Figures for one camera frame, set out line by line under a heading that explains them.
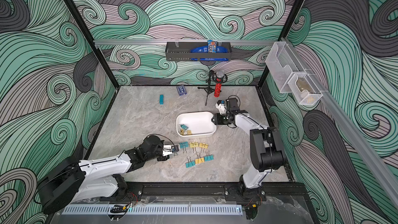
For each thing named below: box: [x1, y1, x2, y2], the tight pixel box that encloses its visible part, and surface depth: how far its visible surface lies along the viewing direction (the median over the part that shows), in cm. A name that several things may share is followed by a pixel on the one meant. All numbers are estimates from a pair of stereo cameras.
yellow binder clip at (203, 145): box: [199, 142, 209, 149], surface depth 89 cm
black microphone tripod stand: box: [197, 70, 222, 106], surface depth 102 cm
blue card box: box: [176, 85, 188, 96], surface depth 119 cm
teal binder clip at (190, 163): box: [185, 156, 196, 168], surface depth 83 cm
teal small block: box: [159, 94, 164, 105], surface depth 116 cm
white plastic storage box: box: [175, 112, 217, 137], surface depth 100 cm
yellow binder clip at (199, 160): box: [194, 157, 205, 164], surface depth 85 cm
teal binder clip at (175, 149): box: [171, 144, 180, 157], surface depth 74 cm
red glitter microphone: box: [214, 70, 225, 98], surface depth 95 cm
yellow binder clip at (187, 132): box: [179, 129, 193, 136], surface depth 94 cm
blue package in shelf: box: [190, 40, 230, 62], surface depth 93 cm
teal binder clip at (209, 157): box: [204, 154, 215, 162], surface depth 85 cm
